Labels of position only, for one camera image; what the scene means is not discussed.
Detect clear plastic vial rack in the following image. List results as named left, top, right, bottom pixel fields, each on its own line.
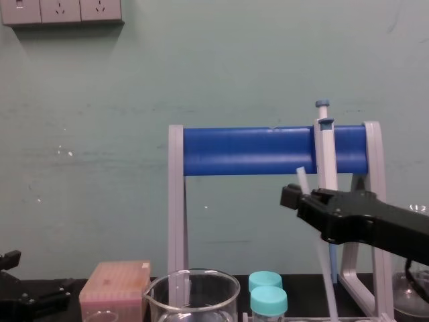
left=242, top=311, right=387, bottom=322

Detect clear glass flask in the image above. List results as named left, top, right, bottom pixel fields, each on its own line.
left=391, top=203, right=429, bottom=315

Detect blue and grey pipette stand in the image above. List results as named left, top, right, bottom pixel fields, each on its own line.
left=167, top=121, right=395, bottom=322

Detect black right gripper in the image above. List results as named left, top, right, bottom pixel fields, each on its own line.
left=279, top=183, right=429, bottom=266

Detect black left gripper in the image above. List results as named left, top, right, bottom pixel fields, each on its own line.
left=0, top=249, right=77, bottom=322

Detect small clear glass dish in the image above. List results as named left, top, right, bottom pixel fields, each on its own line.
left=82, top=310, right=121, bottom=322

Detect clear glass beaker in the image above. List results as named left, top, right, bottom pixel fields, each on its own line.
left=143, top=268, right=242, bottom=322

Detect white pipette with blue cap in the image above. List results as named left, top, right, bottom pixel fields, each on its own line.
left=314, top=98, right=340, bottom=286

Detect vial with teal cap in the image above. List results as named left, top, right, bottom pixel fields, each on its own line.
left=248, top=271, right=284, bottom=293
left=250, top=286, right=289, bottom=322

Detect grey wall socket panel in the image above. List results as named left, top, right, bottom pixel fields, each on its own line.
left=0, top=0, right=125, bottom=28

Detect pink pipette tip box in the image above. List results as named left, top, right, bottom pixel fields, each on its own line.
left=79, top=261, right=152, bottom=322

